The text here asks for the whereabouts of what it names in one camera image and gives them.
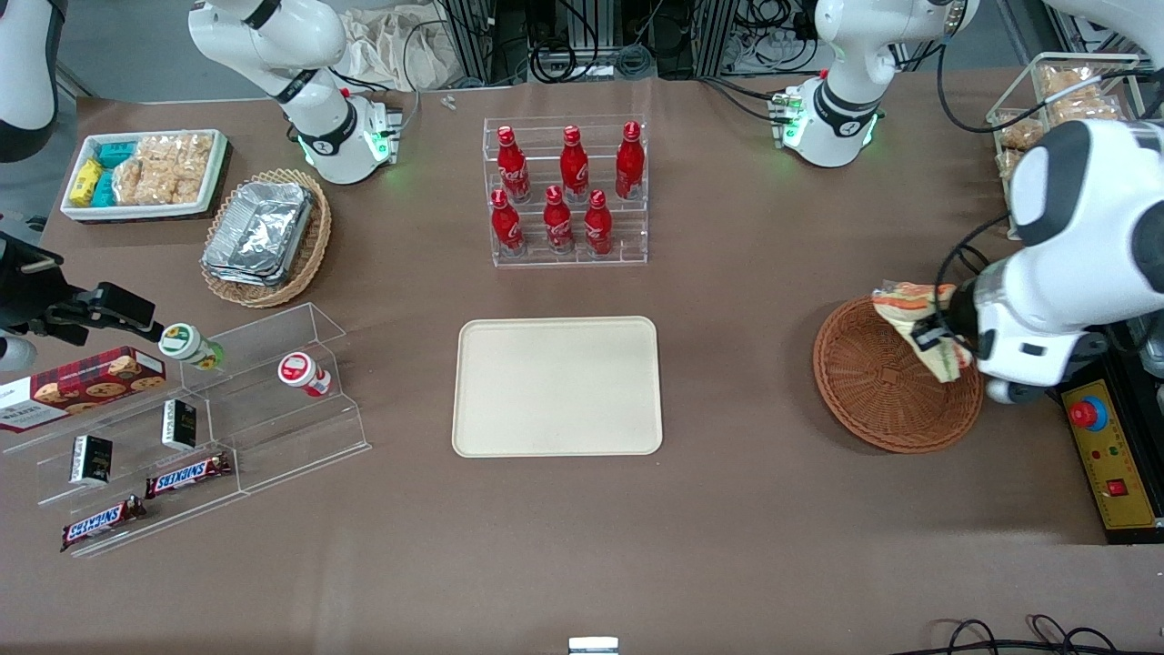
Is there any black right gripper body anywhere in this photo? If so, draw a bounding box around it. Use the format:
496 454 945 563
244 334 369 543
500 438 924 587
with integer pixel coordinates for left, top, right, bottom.
0 233 92 345

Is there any clear rice cracker packet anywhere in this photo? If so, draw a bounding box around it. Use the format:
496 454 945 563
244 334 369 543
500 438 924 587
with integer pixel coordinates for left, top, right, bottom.
113 159 208 207
136 134 216 170

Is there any brown round wicker basket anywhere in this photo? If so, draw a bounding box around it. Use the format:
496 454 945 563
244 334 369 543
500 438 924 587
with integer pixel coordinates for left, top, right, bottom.
812 294 985 454

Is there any aluminium profile frame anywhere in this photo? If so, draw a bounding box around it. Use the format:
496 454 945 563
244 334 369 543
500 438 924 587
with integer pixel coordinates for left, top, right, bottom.
435 0 533 89

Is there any aluminium foil tray stack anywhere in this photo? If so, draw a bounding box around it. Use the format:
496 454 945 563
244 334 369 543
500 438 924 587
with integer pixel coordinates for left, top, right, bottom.
201 180 316 288

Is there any triangle sandwich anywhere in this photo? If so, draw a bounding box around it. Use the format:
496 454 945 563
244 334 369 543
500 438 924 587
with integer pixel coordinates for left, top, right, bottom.
871 281 979 385

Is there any Snickers chocolate bar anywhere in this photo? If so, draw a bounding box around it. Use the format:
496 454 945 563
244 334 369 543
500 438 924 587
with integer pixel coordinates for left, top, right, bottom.
143 451 234 500
59 495 148 554

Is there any yellow snack packet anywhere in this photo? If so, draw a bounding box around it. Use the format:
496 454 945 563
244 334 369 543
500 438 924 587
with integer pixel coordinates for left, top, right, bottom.
70 158 104 207

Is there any clear acrylic stepped shelf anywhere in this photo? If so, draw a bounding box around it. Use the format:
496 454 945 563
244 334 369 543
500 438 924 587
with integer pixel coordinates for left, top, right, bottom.
0 302 373 559

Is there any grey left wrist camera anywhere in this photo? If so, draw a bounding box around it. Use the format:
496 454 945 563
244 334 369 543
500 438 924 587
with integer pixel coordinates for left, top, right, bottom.
986 374 1044 407

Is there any red cola bottle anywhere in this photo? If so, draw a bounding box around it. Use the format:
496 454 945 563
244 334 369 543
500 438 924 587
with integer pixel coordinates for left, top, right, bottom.
559 126 590 204
583 189 615 257
615 121 646 201
490 188 526 257
543 186 576 256
496 126 532 204

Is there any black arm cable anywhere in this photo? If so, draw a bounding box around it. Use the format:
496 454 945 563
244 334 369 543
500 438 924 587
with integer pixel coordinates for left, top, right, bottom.
935 18 1147 315

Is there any red cap yogurt bottle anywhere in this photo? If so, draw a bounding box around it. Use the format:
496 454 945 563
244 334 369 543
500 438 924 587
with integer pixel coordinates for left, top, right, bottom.
276 351 334 399

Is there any black looped floor cable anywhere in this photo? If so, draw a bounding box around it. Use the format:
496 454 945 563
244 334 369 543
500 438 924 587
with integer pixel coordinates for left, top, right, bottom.
909 615 1164 655

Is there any beige plastic tray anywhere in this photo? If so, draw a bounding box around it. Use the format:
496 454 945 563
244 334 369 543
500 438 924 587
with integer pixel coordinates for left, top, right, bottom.
452 316 664 458

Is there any yellow black emergency stop box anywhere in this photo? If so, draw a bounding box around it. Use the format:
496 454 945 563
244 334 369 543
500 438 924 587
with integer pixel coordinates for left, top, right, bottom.
1059 377 1164 546

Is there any white wire basket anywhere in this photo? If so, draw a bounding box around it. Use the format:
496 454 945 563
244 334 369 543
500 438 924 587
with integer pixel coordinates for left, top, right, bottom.
986 52 1143 243

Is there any light oval wicker basket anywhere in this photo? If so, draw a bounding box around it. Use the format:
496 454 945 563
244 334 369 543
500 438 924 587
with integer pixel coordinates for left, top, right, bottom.
199 168 333 308

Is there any white rectangular plastic bin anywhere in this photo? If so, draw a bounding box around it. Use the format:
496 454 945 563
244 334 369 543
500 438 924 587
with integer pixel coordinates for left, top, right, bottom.
60 129 229 223

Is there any crumpled beige cloth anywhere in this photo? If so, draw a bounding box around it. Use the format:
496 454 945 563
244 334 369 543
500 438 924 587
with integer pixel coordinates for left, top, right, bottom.
338 5 463 93

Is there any green cap yogurt bottle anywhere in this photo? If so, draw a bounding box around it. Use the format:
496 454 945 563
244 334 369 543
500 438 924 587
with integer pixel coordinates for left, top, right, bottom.
158 323 226 372

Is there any red tartan cookie box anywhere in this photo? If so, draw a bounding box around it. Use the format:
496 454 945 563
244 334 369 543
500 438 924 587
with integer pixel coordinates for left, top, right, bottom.
0 346 168 434

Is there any clear acrylic bottle rack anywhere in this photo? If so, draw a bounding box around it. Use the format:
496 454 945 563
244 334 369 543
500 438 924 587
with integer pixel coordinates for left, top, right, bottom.
482 116 649 268

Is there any small black carton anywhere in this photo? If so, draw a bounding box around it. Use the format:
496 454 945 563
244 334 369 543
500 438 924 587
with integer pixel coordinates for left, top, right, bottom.
69 434 115 487
161 398 198 453

